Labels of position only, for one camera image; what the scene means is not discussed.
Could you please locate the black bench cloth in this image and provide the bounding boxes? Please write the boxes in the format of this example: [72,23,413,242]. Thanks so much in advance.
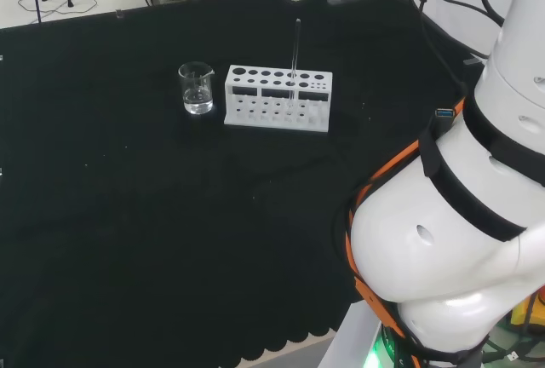
[0,0,491,368]

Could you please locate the glass beaker with water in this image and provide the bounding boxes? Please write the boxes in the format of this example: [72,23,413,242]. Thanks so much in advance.
[177,60,215,116]

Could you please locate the orange cable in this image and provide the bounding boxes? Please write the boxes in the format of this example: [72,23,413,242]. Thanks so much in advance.
[347,98,466,368]

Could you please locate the clear glass rod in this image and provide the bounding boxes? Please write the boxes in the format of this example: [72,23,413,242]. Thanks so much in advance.
[289,18,303,107]

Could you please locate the white test tube rack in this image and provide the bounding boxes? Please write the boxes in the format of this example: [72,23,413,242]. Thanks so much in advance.
[223,64,334,134]

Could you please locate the black floor cable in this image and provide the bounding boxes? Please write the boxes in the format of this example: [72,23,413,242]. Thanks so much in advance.
[16,0,100,16]

